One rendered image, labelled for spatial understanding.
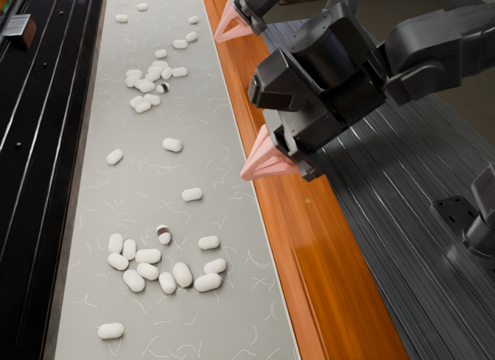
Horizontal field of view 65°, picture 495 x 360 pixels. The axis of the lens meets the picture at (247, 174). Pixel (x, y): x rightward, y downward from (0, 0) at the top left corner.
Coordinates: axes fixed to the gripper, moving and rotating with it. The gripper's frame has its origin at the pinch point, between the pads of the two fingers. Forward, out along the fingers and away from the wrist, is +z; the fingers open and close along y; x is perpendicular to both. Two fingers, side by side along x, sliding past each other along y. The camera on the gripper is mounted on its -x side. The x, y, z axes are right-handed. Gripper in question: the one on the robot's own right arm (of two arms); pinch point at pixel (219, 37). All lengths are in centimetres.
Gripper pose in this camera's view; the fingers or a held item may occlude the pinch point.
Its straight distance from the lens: 84.3
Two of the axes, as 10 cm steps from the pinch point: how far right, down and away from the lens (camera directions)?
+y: 2.0, 7.1, -6.8
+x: 6.4, 4.3, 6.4
